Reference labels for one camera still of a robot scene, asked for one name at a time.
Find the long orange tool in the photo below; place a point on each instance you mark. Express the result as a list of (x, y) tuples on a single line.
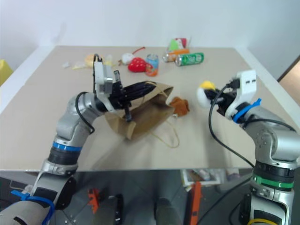
[(196, 199)]

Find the blue zip tie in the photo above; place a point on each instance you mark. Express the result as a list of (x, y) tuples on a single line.
[(32, 199), (247, 108)]

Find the brown paper bag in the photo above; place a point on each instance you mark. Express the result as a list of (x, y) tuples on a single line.
[(145, 114)]

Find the white and yellow plush toy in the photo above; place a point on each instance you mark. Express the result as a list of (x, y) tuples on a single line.
[(202, 97)]

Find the white printed papers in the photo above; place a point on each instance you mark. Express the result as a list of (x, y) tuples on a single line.
[(201, 175)]

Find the green and red snack bag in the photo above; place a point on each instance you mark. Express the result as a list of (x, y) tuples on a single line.
[(177, 44)]

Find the blue and orange drink can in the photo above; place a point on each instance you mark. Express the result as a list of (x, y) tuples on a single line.
[(152, 65)]

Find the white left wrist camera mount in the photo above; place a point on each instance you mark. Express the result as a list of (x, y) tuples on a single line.
[(99, 72)]

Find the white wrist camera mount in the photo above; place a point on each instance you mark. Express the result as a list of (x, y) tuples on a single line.
[(246, 86), (99, 72)]

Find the clear white plastic packet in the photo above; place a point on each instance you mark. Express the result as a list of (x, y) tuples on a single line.
[(109, 59)]

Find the orange and silver drink can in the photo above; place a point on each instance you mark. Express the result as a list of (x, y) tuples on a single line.
[(169, 57)]

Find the pale yellow plastic packet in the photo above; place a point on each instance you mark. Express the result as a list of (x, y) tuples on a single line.
[(78, 66)]

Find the red strawberry plush toy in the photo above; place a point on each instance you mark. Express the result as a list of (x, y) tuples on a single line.
[(137, 65)]

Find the brown plush toy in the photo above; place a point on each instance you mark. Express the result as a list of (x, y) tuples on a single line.
[(180, 105)]

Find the yellow object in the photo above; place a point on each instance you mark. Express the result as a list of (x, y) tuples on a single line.
[(4, 71)]

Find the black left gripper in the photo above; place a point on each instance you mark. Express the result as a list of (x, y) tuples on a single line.
[(118, 97)]

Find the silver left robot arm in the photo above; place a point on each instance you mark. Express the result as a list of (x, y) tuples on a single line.
[(70, 122)]

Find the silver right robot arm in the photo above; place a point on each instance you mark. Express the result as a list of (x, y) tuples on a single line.
[(272, 131)]

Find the green drink can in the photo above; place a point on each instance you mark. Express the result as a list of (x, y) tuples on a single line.
[(191, 59)]

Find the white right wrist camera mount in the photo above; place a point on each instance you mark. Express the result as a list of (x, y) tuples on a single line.
[(246, 86)]

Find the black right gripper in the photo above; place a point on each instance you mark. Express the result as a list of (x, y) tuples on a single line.
[(225, 100)]

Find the small white wrapper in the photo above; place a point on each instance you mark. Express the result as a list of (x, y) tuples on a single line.
[(66, 64)]

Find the yellow bread plush toy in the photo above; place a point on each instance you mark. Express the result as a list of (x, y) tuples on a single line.
[(89, 59)]

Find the small orange clamp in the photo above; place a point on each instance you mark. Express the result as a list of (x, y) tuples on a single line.
[(94, 197)]

